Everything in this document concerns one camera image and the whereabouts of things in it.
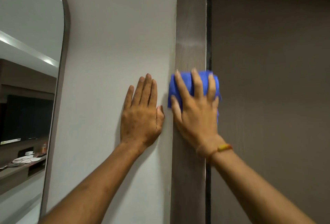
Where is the person's left hand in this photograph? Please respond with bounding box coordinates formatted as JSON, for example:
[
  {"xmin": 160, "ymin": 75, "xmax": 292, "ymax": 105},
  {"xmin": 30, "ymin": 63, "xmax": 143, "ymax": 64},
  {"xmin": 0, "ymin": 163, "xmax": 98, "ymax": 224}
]
[{"xmin": 120, "ymin": 73, "xmax": 165, "ymax": 153}]

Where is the person's right hand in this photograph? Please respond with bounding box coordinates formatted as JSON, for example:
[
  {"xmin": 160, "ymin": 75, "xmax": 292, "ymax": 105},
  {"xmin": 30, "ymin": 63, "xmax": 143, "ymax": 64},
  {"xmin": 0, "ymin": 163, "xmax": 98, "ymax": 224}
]
[{"xmin": 170, "ymin": 68, "xmax": 226, "ymax": 158}]

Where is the blue cleaning cloth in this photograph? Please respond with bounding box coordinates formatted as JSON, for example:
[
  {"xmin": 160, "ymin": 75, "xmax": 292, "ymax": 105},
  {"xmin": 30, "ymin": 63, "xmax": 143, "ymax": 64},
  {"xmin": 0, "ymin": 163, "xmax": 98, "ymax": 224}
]
[{"xmin": 167, "ymin": 70, "xmax": 222, "ymax": 124}]

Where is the person's right forearm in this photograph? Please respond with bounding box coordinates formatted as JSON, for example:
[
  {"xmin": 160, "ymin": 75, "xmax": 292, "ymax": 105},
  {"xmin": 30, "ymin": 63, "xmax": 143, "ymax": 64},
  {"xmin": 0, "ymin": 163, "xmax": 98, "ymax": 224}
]
[{"xmin": 206, "ymin": 139, "xmax": 317, "ymax": 224}]

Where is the person's left forearm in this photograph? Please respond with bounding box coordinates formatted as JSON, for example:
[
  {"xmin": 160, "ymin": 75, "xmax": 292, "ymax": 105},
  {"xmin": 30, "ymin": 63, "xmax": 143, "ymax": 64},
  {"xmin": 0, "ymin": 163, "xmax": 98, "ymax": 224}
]
[{"xmin": 38, "ymin": 143, "xmax": 145, "ymax": 224}]

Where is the brown door panel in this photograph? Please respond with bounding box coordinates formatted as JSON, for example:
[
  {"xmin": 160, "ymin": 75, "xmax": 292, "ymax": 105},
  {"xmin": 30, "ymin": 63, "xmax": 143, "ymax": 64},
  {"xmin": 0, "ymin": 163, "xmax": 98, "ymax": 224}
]
[{"xmin": 210, "ymin": 0, "xmax": 330, "ymax": 224}]

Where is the arched grey-framed mirror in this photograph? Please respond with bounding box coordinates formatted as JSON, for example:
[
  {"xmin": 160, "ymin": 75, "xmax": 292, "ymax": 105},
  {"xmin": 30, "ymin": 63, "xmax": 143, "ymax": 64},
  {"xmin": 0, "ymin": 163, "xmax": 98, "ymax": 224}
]
[{"xmin": 0, "ymin": 0, "xmax": 71, "ymax": 224}]

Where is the orange thread bracelet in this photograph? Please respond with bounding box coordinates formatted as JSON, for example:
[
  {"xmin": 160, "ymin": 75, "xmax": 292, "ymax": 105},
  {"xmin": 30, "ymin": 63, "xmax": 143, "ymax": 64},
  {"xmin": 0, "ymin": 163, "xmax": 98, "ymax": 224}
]
[{"xmin": 195, "ymin": 143, "xmax": 233, "ymax": 165}]

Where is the brown wooden door frame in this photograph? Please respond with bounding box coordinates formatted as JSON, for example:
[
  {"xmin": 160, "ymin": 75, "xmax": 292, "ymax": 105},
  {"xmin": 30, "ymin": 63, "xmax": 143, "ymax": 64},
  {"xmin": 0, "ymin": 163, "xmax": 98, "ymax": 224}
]
[{"xmin": 169, "ymin": 0, "xmax": 208, "ymax": 224}]

